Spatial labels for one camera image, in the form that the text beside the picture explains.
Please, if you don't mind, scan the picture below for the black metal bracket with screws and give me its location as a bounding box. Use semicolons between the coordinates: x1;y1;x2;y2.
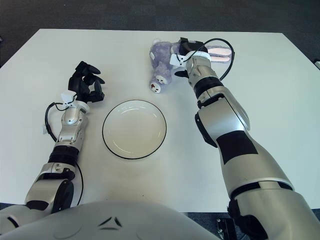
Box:
216;218;237;240

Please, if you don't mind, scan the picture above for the grey robot torso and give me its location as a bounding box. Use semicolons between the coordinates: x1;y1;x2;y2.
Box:
0;199;221;240

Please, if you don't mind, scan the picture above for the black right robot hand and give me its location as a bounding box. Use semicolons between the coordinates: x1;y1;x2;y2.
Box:
174;37;207;78

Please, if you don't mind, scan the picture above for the white right wrist connector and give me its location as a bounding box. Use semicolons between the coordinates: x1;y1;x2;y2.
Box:
169;53;187;67

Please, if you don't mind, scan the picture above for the white left wrist connector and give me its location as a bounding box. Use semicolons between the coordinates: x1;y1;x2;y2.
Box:
61;91;77;105

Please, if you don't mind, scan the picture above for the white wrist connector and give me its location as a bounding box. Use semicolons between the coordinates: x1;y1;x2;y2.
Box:
61;91;77;105
169;53;187;67

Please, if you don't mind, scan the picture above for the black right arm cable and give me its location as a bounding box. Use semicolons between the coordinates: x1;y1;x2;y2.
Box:
203;37;237;81

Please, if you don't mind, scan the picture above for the white plate with black rim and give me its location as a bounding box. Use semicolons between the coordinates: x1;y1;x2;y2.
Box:
102;99;168;160

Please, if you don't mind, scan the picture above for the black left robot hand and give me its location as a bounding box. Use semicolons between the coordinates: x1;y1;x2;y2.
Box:
67;60;106;103

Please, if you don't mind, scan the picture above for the purple plush bunny doll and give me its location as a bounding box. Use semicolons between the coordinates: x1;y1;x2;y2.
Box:
149;37;232;95

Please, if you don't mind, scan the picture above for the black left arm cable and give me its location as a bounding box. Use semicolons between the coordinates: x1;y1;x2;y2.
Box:
44;101;84;206

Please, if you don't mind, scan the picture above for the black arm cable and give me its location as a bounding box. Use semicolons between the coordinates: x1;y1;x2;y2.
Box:
203;37;237;81
44;101;84;206

